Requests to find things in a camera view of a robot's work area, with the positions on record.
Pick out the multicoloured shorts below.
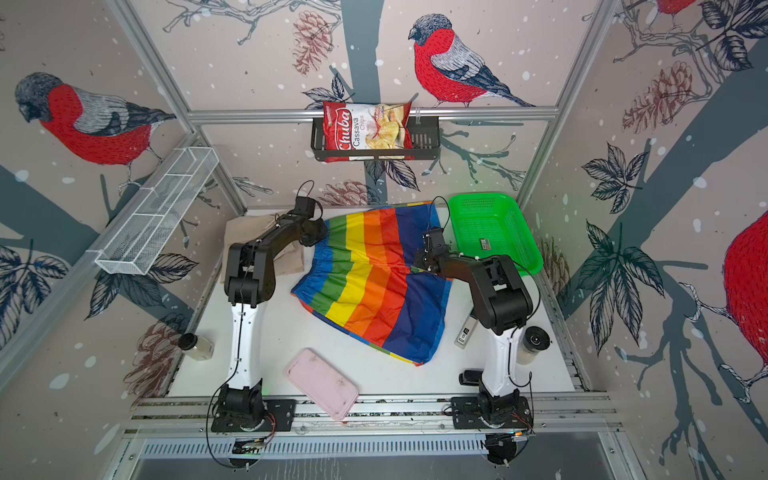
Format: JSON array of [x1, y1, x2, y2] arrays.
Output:
[[291, 202, 451, 365]]

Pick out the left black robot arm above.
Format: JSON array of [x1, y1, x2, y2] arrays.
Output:
[[207, 196, 328, 433]]

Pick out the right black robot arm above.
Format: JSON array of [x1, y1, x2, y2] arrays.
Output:
[[414, 227, 534, 429]]

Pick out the green plastic basket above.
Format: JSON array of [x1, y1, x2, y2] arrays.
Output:
[[448, 193, 543, 275]]

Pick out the red cassava chips bag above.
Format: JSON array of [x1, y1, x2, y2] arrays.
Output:
[[322, 102, 413, 162]]

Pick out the small black device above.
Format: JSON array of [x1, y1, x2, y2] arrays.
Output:
[[458, 369, 483, 386]]

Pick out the white round cup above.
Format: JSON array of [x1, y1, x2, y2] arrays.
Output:
[[516, 326, 551, 365]]

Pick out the pink plastic tray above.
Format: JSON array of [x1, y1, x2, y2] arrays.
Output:
[[285, 348, 359, 421]]

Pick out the small bottle left side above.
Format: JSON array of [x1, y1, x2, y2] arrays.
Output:
[[177, 333, 214, 361]]

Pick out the black wire wall basket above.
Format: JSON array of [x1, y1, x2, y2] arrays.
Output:
[[310, 116, 441, 163]]

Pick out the white wire wall basket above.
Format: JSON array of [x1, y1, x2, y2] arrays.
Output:
[[95, 146, 219, 275]]

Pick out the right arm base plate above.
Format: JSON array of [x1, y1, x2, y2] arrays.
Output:
[[449, 393, 533, 430]]

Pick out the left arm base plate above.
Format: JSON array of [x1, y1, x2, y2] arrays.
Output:
[[210, 399, 297, 434]]

